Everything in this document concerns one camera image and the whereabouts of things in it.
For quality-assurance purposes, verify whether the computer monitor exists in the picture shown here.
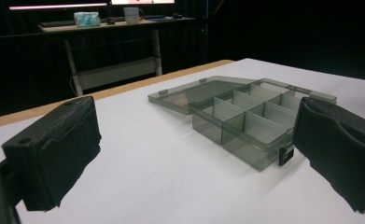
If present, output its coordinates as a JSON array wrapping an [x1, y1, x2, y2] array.
[[109, 0, 175, 6], [8, 2, 108, 11]]

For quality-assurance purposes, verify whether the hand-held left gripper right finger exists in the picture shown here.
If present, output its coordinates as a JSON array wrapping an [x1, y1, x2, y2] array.
[[291, 96, 365, 215]]

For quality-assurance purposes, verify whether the light blue tissue pack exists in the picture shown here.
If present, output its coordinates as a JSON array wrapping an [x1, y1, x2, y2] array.
[[73, 11, 102, 28]]

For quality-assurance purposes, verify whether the clear grey compartment organizer box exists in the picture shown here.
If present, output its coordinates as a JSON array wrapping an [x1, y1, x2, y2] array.
[[147, 75, 338, 172]]

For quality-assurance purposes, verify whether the pale green mug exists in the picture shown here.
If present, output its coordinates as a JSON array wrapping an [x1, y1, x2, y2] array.
[[122, 7, 146, 25]]

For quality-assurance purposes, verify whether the wooden desk with white legs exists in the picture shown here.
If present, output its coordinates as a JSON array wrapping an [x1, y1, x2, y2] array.
[[38, 17, 197, 97]]

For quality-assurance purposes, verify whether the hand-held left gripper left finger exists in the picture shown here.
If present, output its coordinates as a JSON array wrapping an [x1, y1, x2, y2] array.
[[1, 95, 103, 212]]

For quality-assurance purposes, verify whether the black keyboard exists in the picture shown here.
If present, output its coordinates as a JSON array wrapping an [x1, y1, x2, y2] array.
[[39, 20, 77, 28]]

